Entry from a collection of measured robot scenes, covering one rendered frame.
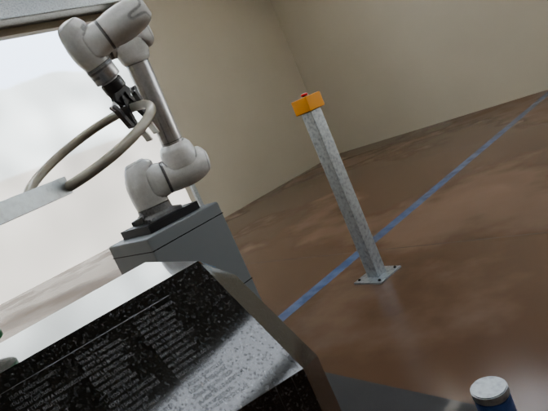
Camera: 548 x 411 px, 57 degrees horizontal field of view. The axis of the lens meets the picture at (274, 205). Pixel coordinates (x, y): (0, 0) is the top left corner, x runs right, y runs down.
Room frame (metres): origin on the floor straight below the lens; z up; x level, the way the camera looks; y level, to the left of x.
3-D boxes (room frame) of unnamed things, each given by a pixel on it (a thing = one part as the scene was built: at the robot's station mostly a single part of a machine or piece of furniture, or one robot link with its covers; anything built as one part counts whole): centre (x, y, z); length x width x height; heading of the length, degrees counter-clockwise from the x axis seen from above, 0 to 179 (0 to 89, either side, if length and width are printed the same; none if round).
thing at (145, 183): (2.31, 0.50, 1.00); 0.18 x 0.16 x 0.22; 101
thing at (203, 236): (2.31, 0.51, 0.40); 0.50 x 0.50 x 0.80; 41
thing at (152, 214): (2.30, 0.53, 0.87); 0.22 x 0.18 x 0.06; 131
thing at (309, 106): (2.71, -0.38, 0.54); 0.20 x 0.20 x 1.09; 36
